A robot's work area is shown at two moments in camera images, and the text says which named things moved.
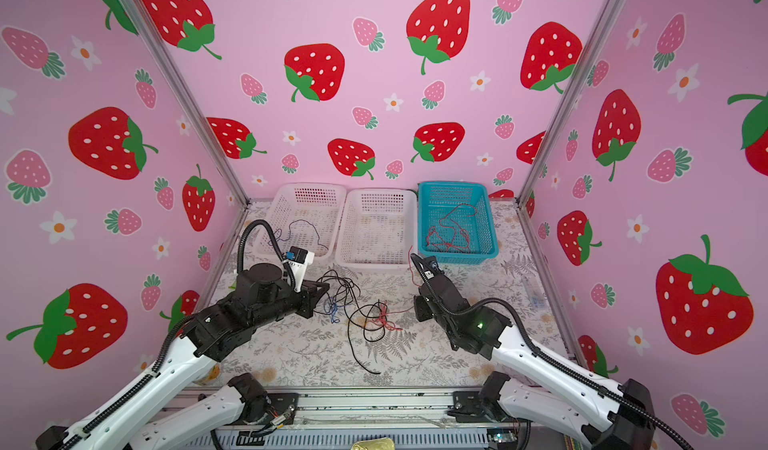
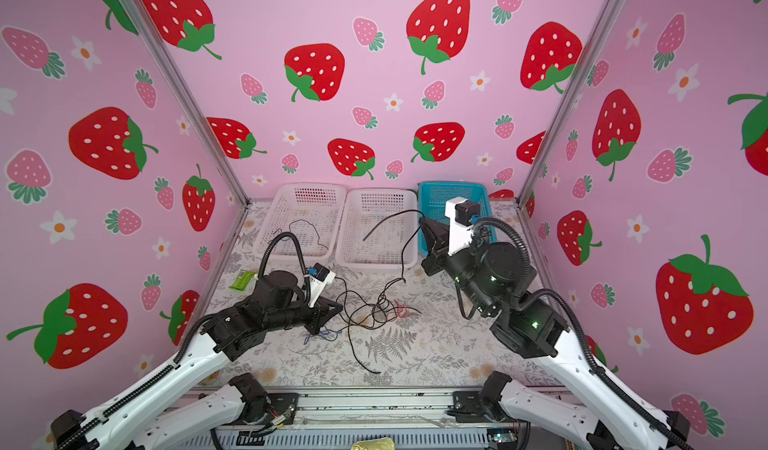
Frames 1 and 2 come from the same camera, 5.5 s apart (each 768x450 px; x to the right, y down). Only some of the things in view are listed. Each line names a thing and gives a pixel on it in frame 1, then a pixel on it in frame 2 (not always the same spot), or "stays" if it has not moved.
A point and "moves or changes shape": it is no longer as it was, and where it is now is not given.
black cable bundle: [339, 290] moves or changes shape
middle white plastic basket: [378, 228] stays
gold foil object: [375, 444] stays
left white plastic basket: [305, 215] stays
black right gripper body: [420, 308] → [466, 272]
